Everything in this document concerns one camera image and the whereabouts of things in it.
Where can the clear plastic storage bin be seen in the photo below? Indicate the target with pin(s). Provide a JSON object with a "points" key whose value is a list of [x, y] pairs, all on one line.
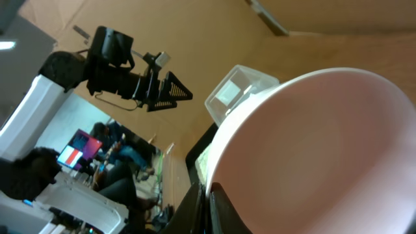
{"points": [[237, 86]]}

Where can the pink bowl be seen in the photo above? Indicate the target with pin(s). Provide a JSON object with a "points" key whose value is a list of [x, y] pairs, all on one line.
{"points": [[331, 151]]}

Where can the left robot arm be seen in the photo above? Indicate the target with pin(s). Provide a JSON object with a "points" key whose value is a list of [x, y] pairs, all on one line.
{"points": [[106, 68]]}

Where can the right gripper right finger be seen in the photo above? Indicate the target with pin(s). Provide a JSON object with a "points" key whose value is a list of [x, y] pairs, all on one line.
{"points": [[224, 219]]}

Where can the black plastic tray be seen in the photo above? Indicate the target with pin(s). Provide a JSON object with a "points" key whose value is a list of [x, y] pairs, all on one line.
{"points": [[197, 150]]}

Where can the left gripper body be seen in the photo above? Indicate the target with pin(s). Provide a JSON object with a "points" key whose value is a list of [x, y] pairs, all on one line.
{"points": [[147, 90]]}

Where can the seated person in background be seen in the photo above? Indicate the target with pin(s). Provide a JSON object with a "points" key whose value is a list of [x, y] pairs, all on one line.
{"points": [[118, 184]]}

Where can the laptop with lit screen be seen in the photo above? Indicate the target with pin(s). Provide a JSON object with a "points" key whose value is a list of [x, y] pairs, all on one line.
{"points": [[82, 147]]}

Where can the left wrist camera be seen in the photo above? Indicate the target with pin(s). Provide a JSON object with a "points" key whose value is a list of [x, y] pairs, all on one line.
{"points": [[162, 59]]}

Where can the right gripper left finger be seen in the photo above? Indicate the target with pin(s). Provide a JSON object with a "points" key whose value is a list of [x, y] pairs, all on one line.
{"points": [[188, 218]]}

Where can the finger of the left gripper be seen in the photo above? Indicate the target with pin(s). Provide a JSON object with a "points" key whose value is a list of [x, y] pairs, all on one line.
{"points": [[175, 90], [161, 105]]}

